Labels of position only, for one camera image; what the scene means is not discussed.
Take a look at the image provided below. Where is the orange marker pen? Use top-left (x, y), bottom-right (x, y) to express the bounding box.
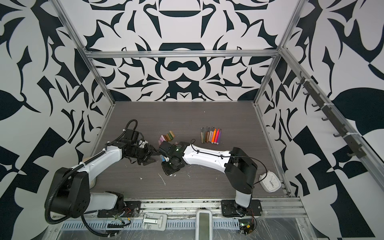
top-left (211, 129), bottom-right (217, 144)

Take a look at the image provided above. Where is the purple marker pen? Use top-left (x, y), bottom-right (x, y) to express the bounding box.
top-left (217, 129), bottom-right (222, 145)

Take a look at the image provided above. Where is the red marker pen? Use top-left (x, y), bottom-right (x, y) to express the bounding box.
top-left (214, 129), bottom-right (220, 144)

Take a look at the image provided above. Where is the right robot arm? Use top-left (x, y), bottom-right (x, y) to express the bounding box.
top-left (158, 142), bottom-right (258, 212)

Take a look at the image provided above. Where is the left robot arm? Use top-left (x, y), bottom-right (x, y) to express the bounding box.
top-left (45, 119), bottom-right (155, 225)

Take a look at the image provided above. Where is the white handheld device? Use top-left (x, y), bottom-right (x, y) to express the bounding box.
top-left (195, 210), bottom-right (213, 240)

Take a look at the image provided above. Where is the white round clock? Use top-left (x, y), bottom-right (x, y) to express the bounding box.
top-left (259, 171), bottom-right (282, 193)

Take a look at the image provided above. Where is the small circuit board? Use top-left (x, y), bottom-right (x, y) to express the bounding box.
top-left (239, 218), bottom-right (257, 235)

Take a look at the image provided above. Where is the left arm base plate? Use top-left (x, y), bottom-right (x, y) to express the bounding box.
top-left (97, 201), bottom-right (142, 218)

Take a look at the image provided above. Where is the white latch bracket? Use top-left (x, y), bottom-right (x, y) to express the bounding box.
top-left (142, 213), bottom-right (168, 231)

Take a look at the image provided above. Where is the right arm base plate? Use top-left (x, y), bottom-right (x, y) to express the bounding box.
top-left (221, 200), bottom-right (263, 218)

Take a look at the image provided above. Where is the black corrugated cable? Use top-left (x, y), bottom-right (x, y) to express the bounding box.
top-left (80, 214), bottom-right (133, 238)

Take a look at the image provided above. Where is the aluminium frame crossbar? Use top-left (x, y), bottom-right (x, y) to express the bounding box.
top-left (85, 50), bottom-right (278, 59)

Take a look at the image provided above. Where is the wall hook rail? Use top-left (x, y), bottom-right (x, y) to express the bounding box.
top-left (297, 72), bottom-right (367, 159)

